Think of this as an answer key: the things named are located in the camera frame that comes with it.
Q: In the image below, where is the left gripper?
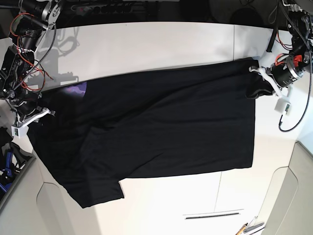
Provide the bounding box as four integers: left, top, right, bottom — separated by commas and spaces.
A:
248, 62, 303, 98

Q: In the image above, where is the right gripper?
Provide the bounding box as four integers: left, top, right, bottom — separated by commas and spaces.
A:
9, 97, 55, 127

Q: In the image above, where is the black T-shirt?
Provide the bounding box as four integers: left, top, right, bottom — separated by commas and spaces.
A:
27, 58, 260, 208

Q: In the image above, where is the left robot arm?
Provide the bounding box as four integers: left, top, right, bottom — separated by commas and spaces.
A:
246, 0, 313, 117

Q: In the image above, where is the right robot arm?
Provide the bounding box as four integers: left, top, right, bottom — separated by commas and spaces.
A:
0, 0, 63, 128

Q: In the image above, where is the black round chair base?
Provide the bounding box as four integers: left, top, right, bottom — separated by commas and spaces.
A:
229, 8, 264, 27

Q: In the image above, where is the black power strip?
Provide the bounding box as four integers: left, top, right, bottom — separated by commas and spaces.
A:
70, 4, 133, 16

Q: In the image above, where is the grey plastic tray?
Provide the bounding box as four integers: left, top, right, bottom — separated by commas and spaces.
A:
257, 142, 313, 235

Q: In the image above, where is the black ruler strip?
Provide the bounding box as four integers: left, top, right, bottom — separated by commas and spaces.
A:
185, 212, 240, 220

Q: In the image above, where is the yellow black pen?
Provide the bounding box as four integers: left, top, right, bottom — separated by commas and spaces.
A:
236, 223, 248, 235

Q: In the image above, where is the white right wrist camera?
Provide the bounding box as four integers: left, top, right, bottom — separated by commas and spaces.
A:
11, 125, 29, 139

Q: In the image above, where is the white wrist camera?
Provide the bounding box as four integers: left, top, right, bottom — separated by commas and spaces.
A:
11, 125, 29, 139
274, 98, 291, 116

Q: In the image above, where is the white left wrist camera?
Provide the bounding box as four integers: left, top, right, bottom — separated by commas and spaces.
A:
274, 98, 291, 116

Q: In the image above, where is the white coiled cable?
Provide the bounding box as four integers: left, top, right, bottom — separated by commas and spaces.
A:
268, 0, 291, 28

